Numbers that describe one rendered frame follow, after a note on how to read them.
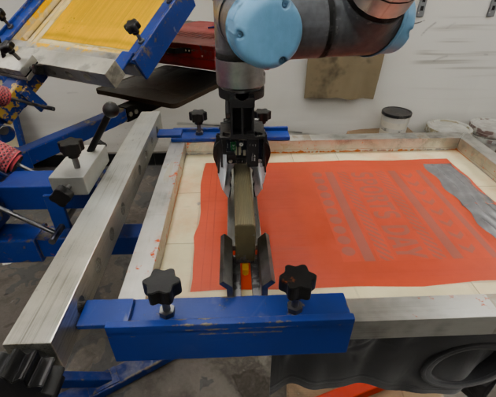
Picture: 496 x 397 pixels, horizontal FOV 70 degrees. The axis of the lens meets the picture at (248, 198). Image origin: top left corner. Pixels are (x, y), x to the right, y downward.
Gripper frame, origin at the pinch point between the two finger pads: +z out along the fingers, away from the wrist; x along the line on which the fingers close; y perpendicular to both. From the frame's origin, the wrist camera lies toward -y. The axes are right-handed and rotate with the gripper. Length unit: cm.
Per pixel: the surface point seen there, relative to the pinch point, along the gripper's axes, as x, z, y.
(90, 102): -105, 49, -200
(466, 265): 36.2, 5.2, 16.8
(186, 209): -11.2, 5.3, -1.2
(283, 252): 6.8, 5.3, 12.3
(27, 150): -60, 9, -36
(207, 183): -7.5, 5.3, -11.1
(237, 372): -2, 101, -22
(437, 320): 24.1, 2.1, 29.2
